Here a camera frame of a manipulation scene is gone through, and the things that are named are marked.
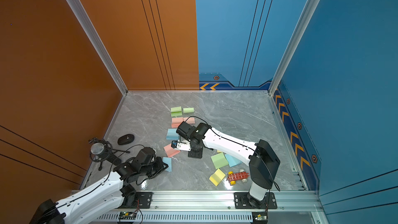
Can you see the red toy car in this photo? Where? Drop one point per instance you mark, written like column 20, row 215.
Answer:
column 233, row 177

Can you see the pink fanned memo pad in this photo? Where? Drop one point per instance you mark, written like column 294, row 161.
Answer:
column 176, row 122

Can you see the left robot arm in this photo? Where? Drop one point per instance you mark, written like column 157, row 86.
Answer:
column 111, row 192

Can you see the blue memo pad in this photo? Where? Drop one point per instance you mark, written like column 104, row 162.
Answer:
column 232, row 161
column 172, row 135
column 168, row 162

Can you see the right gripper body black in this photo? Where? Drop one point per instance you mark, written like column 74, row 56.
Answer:
column 194, row 153

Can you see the torn green memo page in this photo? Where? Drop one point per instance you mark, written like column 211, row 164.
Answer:
column 188, row 110

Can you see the black microphone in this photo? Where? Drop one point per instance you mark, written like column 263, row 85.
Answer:
column 102, row 150

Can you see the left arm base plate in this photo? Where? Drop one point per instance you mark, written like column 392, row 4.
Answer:
column 138, row 200

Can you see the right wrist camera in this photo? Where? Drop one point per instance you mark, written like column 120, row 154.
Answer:
column 180, row 146

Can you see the yellow memo pad front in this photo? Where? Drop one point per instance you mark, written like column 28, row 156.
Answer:
column 217, row 177

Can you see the left circuit board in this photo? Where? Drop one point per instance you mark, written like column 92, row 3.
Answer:
column 127, row 216

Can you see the black computer mouse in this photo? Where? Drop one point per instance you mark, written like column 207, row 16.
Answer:
column 126, row 139

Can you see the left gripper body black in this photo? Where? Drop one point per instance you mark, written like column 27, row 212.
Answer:
column 156, row 167

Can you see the circuit board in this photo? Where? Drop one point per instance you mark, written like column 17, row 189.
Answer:
column 127, row 216
column 259, row 218

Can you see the green memo pad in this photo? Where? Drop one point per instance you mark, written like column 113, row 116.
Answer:
column 176, row 111
column 219, row 160

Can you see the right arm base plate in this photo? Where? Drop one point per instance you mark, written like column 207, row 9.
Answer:
column 243, row 200

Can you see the aluminium front rail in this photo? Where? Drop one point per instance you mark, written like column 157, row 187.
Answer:
column 217, row 207

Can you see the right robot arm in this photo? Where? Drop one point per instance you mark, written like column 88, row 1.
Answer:
column 261, row 159

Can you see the right circuit board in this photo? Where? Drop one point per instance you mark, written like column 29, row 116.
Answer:
column 259, row 218

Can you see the torn pink memo page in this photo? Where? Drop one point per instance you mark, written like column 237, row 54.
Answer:
column 189, row 120

